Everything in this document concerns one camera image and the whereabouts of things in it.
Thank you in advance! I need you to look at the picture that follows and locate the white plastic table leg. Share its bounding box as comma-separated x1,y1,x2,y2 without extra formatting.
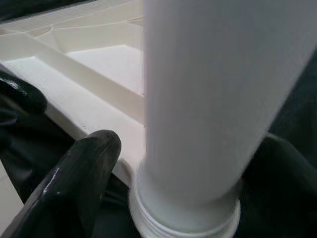
128,0,317,238

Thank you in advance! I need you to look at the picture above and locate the cream plastic children's tabletop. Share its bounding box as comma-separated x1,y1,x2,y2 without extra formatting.
0,0,147,185

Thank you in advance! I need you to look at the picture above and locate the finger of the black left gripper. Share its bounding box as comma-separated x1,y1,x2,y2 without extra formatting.
0,70,48,117

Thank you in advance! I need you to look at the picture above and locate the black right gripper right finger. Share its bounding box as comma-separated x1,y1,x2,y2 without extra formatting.
237,133,317,238

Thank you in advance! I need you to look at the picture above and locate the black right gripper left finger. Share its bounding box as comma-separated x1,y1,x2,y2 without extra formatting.
4,130,122,238

